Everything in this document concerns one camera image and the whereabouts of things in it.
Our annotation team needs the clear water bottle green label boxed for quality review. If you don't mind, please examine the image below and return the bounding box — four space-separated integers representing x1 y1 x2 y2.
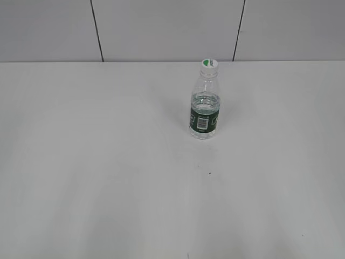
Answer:
189 72 220 140

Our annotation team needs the white bottle cap green logo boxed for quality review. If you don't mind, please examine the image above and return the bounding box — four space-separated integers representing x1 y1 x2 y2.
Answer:
201 58 218 77

